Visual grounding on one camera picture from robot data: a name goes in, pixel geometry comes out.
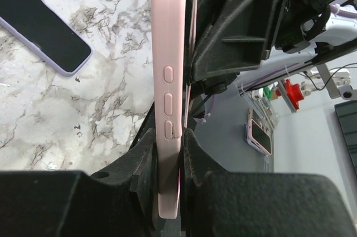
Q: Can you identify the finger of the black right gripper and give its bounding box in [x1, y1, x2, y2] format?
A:
[189, 0, 287, 83]

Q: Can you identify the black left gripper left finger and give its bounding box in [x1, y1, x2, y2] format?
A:
[1, 129, 156, 236]

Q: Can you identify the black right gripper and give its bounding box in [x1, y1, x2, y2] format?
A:
[278, 0, 334, 50]

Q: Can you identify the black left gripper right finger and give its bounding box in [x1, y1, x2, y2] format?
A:
[180, 129, 354, 236]

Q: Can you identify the pink phone case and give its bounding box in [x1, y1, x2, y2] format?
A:
[151, 0, 197, 219]

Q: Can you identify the lavender phone case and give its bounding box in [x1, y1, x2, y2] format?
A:
[0, 0, 93, 78]

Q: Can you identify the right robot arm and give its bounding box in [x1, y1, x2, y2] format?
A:
[184, 0, 356, 95]

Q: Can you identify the background phone in pink case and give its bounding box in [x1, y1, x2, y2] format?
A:
[245, 108, 273, 156]

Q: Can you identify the red clamp in background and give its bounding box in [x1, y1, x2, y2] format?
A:
[283, 79, 305, 110]

